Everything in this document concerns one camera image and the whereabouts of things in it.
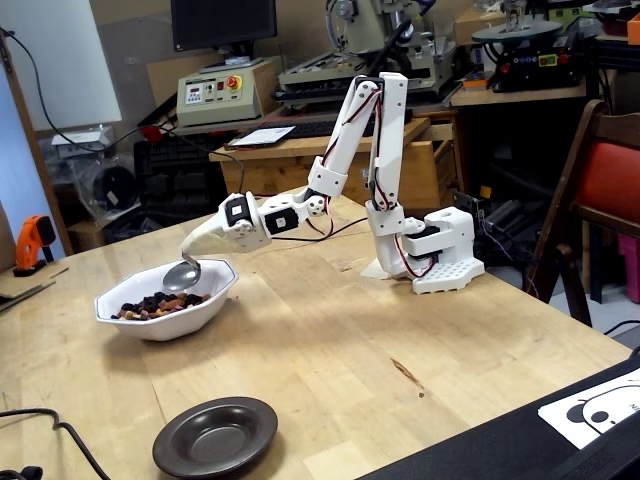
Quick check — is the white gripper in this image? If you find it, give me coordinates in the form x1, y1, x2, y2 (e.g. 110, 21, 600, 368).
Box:
179, 191, 274, 261

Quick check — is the bent metal spoon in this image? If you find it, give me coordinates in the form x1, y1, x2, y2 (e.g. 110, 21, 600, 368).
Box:
161, 252, 203, 293

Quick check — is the white octagonal bowl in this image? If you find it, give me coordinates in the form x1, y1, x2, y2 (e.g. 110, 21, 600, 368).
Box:
93, 258, 240, 343

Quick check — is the brown round plate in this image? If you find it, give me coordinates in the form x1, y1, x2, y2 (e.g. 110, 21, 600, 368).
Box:
151, 395, 280, 479

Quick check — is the black slotted storage bin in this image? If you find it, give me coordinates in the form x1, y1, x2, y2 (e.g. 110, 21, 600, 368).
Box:
132, 133, 234, 217

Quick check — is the wooden workbench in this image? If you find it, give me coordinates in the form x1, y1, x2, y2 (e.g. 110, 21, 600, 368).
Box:
208, 117, 460, 214

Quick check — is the trail mix pile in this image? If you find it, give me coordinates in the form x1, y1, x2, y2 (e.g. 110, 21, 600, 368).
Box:
109, 291, 212, 322

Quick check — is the white paper sheet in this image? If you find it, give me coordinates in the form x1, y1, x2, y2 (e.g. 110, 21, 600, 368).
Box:
223, 125, 297, 151

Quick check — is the plastic bag with spool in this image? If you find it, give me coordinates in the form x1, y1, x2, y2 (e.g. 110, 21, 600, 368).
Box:
64, 149, 144, 224

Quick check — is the beige control box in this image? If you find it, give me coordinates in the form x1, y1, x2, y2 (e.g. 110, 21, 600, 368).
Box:
175, 55, 284, 129

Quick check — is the black keyboard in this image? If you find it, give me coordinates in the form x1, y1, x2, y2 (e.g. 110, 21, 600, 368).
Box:
279, 113, 342, 141

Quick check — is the translucent white plastic wedge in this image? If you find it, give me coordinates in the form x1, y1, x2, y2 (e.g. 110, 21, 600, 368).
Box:
359, 258, 399, 281

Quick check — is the orange and black tool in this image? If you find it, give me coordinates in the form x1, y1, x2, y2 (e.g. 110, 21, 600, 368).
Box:
11, 214, 58, 278

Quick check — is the flat metal file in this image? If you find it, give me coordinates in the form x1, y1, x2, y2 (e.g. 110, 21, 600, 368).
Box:
0, 279, 58, 315

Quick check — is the black computer monitor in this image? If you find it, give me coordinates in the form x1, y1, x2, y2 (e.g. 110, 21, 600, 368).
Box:
169, 0, 279, 69

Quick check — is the white foam board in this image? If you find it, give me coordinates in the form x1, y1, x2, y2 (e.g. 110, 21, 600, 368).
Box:
0, 0, 124, 134

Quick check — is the small motor driver board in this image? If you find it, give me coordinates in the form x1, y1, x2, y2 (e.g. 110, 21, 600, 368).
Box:
452, 191, 487, 224

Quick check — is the beige milling machine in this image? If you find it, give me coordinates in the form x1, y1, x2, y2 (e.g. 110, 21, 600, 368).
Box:
272, 0, 469, 114

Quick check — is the brown cardboard box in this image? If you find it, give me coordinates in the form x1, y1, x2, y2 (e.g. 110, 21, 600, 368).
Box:
452, 5, 507, 47

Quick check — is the wooden shelf board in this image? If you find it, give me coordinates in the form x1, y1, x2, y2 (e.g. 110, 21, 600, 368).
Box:
449, 74, 604, 109

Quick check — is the black machine green disc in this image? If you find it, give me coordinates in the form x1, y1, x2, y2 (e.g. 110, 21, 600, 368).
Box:
471, 19, 587, 94

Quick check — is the white panda sticker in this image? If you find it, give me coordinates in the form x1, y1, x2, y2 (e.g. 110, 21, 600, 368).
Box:
537, 368, 640, 451

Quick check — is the wooden chair red cushion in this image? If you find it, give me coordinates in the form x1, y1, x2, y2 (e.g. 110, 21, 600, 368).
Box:
521, 98, 640, 329

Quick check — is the pink plastic bin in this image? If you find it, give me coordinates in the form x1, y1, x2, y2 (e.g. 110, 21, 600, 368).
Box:
616, 232, 640, 305

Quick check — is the brown wooden post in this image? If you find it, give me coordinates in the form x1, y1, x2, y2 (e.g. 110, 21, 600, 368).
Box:
0, 29, 75, 257

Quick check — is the thin black hanging cable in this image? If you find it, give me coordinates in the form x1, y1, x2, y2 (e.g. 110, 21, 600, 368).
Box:
0, 25, 151, 151

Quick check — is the long black cable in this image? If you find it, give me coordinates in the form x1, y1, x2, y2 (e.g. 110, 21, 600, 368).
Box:
0, 407, 112, 480

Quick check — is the black cable tangle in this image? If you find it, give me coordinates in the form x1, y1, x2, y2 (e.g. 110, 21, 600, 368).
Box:
472, 197, 539, 269

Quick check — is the black cable plug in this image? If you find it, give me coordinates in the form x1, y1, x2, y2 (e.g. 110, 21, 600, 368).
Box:
0, 464, 45, 480

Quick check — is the black floor cable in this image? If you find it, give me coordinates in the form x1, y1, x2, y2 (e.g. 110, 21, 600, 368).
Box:
602, 318, 640, 337

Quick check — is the black metal frame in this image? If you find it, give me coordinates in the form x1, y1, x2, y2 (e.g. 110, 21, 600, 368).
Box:
584, 34, 640, 71

